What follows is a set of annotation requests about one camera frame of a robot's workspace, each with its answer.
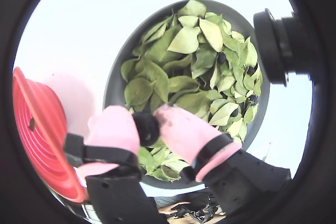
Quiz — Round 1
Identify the pink-tipped black gripper finger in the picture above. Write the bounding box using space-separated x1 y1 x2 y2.
153 104 292 216
62 105 169 224

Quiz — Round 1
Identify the dark grey round bowl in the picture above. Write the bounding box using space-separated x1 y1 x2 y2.
102 0 271 190

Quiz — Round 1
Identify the pile of green leaves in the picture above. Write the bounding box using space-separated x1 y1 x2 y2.
120 0 263 182

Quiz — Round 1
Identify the red collapsible ribbed cup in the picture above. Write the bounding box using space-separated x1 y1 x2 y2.
12 66 86 204

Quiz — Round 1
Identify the person beside table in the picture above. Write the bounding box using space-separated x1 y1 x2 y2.
154 195 190 210

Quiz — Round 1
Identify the black cable tangle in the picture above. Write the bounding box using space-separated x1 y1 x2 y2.
167 194 226 224

